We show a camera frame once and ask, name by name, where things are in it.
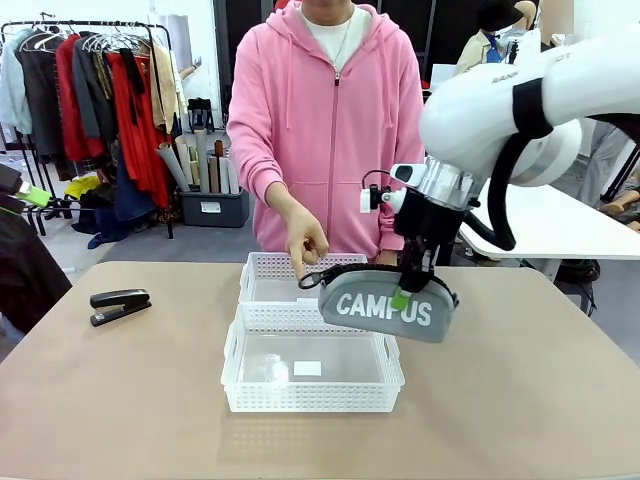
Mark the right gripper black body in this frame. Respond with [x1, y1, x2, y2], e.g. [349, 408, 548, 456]
[393, 188, 469, 251]

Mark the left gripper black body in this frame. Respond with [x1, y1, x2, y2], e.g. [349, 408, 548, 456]
[0, 163, 25, 196]

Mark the grey CAMPUS pencil pouch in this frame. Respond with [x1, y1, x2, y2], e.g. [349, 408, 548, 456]
[298, 264, 461, 345]

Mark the black stapler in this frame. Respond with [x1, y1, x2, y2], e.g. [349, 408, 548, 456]
[88, 288, 152, 328]

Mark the person's right forearm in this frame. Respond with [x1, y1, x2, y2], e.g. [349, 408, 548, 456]
[227, 124, 301, 211]

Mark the person's left forearm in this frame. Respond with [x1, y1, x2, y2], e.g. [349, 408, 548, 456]
[377, 142, 426, 252]

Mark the person's right hand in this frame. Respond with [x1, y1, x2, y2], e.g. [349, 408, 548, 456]
[283, 204, 331, 281]

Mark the yellow cloth item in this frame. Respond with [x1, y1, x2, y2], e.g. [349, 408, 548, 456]
[63, 174, 104, 200]

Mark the dark grey coat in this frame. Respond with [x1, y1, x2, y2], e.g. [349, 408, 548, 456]
[18, 37, 65, 164]

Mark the red jacket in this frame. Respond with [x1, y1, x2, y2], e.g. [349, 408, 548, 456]
[53, 33, 107, 162]

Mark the light blue fluffy coat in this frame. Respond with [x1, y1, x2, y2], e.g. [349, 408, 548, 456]
[0, 27, 34, 136]

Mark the blue denim garment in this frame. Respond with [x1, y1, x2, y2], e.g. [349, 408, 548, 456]
[87, 149, 161, 250]

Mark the red dress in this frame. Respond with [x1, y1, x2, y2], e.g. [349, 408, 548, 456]
[105, 49, 172, 210]

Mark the grey jacket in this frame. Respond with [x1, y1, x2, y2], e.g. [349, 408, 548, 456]
[71, 35, 120, 142]

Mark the white table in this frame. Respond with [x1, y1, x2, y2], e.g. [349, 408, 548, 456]
[457, 183, 640, 281]

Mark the black metal clothes rack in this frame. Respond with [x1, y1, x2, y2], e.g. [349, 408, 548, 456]
[0, 18, 177, 240]

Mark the grey paper roll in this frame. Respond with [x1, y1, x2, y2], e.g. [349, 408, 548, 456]
[155, 141, 191, 194]

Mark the white perforated plastic basket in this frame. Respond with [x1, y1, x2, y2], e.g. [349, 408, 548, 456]
[219, 299, 406, 415]
[238, 251, 375, 307]

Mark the black scarf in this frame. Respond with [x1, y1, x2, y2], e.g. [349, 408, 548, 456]
[118, 47, 147, 129]

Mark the black gear under white table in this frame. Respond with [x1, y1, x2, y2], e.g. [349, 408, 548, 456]
[552, 258, 602, 317]

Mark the beige paper roll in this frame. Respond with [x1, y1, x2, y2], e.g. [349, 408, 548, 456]
[172, 135, 201, 191]

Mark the person in pink hoodie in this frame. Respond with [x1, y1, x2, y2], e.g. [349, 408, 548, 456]
[225, 0, 426, 257]

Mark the beige coat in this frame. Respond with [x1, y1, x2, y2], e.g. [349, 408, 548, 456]
[143, 39, 190, 135]

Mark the grey cardboard tube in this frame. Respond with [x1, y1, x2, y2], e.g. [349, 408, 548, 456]
[194, 126, 212, 195]

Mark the mannequin in beige trench coat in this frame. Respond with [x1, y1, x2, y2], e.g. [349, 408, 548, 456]
[453, 27, 521, 79]

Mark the dark grey storage bin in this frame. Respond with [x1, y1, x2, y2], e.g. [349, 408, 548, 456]
[177, 187, 251, 229]

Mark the black bag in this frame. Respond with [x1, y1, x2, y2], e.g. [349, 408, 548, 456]
[186, 97, 215, 132]

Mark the brown paper roll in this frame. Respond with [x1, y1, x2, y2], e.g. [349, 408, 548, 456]
[208, 139, 225, 195]

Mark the skin-coloured mannequin limb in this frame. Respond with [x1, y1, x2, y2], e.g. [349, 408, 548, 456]
[599, 180, 640, 221]

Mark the white paper roll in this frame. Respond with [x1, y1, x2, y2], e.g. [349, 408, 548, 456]
[219, 149, 242, 196]

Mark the mannequin in white coat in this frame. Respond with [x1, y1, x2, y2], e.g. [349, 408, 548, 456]
[518, 27, 544, 56]

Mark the white t-shirt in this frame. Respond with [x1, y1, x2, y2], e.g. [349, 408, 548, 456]
[298, 4, 374, 69]

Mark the white framed panel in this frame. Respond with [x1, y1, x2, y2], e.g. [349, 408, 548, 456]
[147, 10, 194, 76]

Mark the black hat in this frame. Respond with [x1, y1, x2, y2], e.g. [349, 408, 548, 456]
[474, 0, 524, 35]

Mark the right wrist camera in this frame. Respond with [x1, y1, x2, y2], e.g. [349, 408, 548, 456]
[358, 169, 402, 215]

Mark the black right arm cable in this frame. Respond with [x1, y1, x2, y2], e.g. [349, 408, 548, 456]
[463, 113, 640, 253]

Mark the black cable strap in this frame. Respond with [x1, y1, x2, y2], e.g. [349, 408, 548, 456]
[511, 77, 555, 149]

